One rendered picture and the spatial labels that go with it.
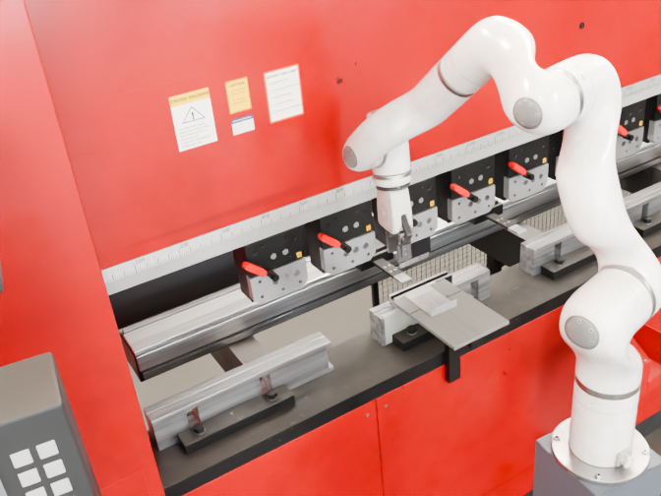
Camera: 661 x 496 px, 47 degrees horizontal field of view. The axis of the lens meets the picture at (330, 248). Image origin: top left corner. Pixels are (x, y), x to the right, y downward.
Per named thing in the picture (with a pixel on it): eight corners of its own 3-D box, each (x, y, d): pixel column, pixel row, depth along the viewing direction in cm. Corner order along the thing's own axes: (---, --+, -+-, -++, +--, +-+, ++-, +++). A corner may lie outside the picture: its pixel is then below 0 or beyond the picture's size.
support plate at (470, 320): (454, 350, 189) (454, 347, 188) (392, 304, 209) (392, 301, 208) (509, 324, 196) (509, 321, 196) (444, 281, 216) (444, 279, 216)
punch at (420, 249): (401, 270, 207) (399, 239, 202) (396, 267, 208) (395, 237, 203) (431, 258, 211) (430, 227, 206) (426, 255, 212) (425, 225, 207)
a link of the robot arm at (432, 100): (429, 107, 134) (350, 184, 159) (488, 89, 143) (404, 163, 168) (404, 65, 136) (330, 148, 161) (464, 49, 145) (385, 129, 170)
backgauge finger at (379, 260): (390, 293, 214) (390, 279, 212) (341, 257, 234) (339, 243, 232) (424, 279, 219) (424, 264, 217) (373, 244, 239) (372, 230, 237)
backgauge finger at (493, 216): (508, 243, 232) (508, 228, 230) (452, 213, 252) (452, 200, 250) (536, 230, 237) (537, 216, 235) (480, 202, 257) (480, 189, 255)
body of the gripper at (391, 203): (368, 177, 170) (373, 224, 174) (385, 189, 161) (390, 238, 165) (398, 170, 172) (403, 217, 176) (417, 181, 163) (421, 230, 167)
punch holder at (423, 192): (391, 251, 197) (389, 194, 189) (374, 239, 204) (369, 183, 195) (438, 232, 203) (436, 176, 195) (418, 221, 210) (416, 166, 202)
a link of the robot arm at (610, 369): (652, 376, 145) (668, 270, 134) (603, 428, 135) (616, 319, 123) (594, 351, 153) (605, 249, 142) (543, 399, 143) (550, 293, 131)
